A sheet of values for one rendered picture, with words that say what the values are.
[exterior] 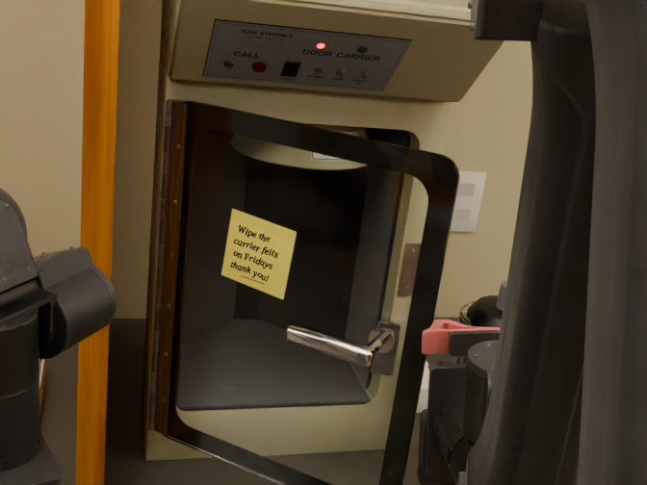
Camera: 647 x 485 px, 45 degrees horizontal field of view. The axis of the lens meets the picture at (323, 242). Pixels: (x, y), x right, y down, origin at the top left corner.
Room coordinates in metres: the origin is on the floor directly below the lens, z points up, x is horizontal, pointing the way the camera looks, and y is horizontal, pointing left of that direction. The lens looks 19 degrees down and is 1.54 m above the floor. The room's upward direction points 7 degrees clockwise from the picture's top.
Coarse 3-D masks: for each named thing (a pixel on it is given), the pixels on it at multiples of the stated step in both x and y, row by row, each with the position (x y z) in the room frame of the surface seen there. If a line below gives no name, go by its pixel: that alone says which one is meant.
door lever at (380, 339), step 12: (288, 336) 0.68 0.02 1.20; (300, 336) 0.67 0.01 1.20; (312, 336) 0.67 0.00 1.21; (324, 336) 0.67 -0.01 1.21; (336, 336) 0.67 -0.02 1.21; (372, 336) 0.69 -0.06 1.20; (384, 336) 0.69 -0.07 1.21; (312, 348) 0.67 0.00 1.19; (324, 348) 0.66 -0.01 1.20; (336, 348) 0.66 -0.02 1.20; (348, 348) 0.65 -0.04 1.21; (360, 348) 0.65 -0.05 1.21; (372, 348) 0.65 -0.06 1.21; (384, 348) 0.69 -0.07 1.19; (348, 360) 0.65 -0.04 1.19; (360, 360) 0.64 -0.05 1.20; (372, 360) 0.65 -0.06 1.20
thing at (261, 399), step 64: (192, 128) 0.78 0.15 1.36; (256, 128) 0.75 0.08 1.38; (320, 128) 0.73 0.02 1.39; (192, 192) 0.78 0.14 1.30; (256, 192) 0.75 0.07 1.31; (320, 192) 0.72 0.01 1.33; (384, 192) 0.70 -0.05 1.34; (448, 192) 0.68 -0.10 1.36; (192, 256) 0.78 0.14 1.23; (320, 256) 0.72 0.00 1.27; (384, 256) 0.70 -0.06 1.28; (192, 320) 0.78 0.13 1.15; (256, 320) 0.75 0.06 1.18; (320, 320) 0.72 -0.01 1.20; (384, 320) 0.69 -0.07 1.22; (192, 384) 0.78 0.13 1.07; (256, 384) 0.74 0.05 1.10; (320, 384) 0.71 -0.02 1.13; (384, 384) 0.69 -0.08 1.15; (256, 448) 0.74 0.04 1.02; (320, 448) 0.71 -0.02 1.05; (384, 448) 0.68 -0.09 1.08
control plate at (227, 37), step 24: (216, 24) 0.73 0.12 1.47; (240, 24) 0.73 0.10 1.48; (264, 24) 0.74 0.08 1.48; (216, 48) 0.75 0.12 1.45; (240, 48) 0.76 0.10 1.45; (264, 48) 0.76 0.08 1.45; (288, 48) 0.77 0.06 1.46; (312, 48) 0.77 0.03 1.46; (336, 48) 0.78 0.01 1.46; (384, 48) 0.79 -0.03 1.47; (216, 72) 0.78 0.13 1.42; (240, 72) 0.79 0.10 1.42; (264, 72) 0.79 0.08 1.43; (312, 72) 0.80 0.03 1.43; (336, 72) 0.81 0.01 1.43; (384, 72) 0.82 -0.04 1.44
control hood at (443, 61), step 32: (192, 0) 0.71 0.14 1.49; (224, 0) 0.71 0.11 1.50; (256, 0) 0.72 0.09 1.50; (288, 0) 0.72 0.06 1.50; (320, 0) 0.73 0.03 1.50; (352, 0) 0.74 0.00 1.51; (384, 0) 0.79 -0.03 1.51; (192, 32) 0.74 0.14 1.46; (352, 32) 0.76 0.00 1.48; (384, 32) 0.77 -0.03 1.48; (416, 32) 0.78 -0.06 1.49; (448, 32) 0.78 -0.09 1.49; (192, 64) 0.77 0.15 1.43; (416, 64) 0.81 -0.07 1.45; (448, 64) 0.82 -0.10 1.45; (480, 64) 0.83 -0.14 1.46; (416, 96) 0.86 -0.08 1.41; (448, 96) 0.86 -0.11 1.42
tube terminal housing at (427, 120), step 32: (416, 0) 0.88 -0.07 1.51; (448, 0) 0.89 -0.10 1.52; (160, 64) 0.89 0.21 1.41; (160, 96) 0.87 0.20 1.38; (192, 96) 0.81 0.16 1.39; (224, 96) 0.82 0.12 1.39; (256, 96) 0.83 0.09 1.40; (288, 96) 0.84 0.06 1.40; (320, 96) 0.85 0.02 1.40; (352, 96) 0.87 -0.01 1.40; (384, 96) 0.88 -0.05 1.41; (160, 128) 0.85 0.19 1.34; (384, 128) 0.88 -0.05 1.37; (416, 128) 0.89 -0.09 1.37; (160, 160) 0.82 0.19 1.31; (160, 192) 0.81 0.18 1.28; (160, 448) 0.81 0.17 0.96; (192, 448) 0.82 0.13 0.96
